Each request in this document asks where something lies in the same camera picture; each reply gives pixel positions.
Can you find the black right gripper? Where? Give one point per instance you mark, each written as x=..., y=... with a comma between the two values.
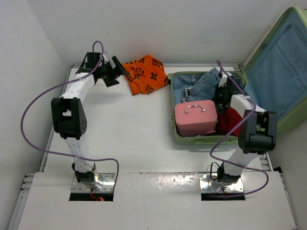
x=218, y=101

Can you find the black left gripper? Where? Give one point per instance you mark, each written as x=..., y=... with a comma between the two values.
x=111, y=79

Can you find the light blue jeans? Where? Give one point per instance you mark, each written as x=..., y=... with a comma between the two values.
x=203, y=88

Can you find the red garment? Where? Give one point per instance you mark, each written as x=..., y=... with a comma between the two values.
x=227, y=121

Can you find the orange patterned garment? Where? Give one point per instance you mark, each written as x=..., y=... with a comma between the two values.
x=146, y=75

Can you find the pink vanity case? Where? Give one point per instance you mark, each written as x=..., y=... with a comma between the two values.
x=197, y=118

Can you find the green suitcase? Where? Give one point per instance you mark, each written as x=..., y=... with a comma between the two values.
x=276, y=78

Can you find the newspaper print cloth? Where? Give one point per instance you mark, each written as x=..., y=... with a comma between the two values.
x=186, y=94

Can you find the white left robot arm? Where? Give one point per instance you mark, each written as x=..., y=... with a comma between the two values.
x=69, y=119

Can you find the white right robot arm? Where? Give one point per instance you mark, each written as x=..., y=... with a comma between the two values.
x=255, y=128

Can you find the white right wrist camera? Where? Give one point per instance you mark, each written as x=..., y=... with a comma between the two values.
x=223, y=79

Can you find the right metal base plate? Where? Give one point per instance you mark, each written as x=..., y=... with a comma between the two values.
x=208, y=185

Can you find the metal base plate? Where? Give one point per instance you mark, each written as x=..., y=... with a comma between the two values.
x=208, y=185
x=105, y=182

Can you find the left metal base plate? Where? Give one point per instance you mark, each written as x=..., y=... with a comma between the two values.
x=105, y=182

